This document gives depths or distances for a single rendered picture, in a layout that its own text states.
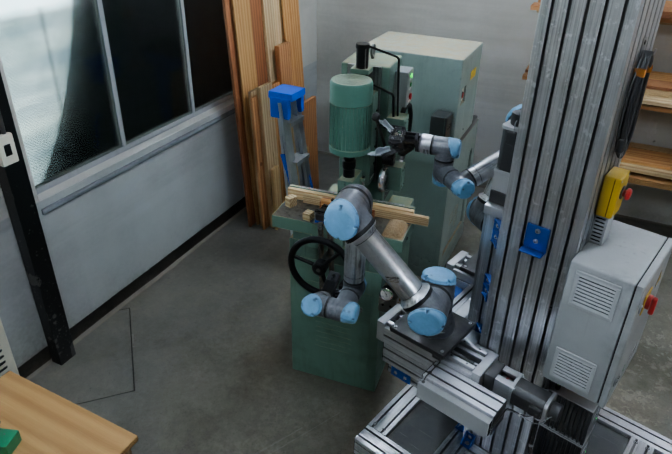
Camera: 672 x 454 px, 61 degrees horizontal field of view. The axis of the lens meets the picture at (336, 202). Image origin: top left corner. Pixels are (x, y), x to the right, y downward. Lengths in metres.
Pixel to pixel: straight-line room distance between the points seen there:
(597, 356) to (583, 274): 0.28
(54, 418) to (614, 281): 1.90
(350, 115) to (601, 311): 1.16
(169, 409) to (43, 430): 0.80
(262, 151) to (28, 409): 2.24
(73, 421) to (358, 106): 1.55
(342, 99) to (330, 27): 2.73
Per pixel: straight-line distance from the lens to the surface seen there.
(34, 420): 2.40
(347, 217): 1.73
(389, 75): 2.51
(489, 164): 2.18
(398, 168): 2.61
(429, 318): 1.85
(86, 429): 2.30
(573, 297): 1.89
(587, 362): 2.01
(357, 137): 2.37
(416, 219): 2.52
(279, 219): 2.57
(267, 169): 4.00
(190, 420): 2.94
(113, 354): 3.35
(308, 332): 2.88
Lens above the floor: 2.19
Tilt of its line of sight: 29 degrees down
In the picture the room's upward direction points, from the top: 1 degrees clockwise
